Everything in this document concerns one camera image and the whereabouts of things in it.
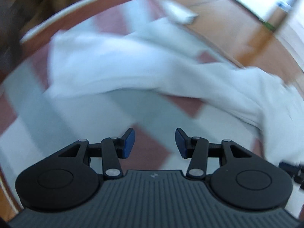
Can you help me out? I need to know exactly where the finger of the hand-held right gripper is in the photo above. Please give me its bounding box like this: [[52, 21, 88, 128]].
[[278, 161, 304, 184]]

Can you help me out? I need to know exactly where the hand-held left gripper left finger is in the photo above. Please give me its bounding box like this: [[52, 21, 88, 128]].
[[58, 128, 136, 180]]

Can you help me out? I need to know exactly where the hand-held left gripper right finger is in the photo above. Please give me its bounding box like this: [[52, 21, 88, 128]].
[[175, 128, 252, 180]]

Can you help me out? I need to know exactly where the white garment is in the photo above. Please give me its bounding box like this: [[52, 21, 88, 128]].
[[44, 0, 304, 169]]

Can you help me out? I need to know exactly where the checkered mat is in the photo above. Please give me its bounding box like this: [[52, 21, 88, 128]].
[[0, 0, 304, 221]]

